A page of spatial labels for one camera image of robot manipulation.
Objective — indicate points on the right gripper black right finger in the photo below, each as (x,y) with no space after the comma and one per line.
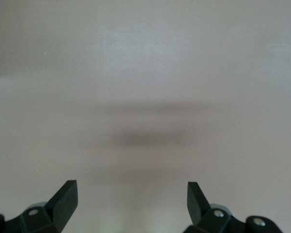
(201,211)

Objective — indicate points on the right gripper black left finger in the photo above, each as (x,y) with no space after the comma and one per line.
(60,208)

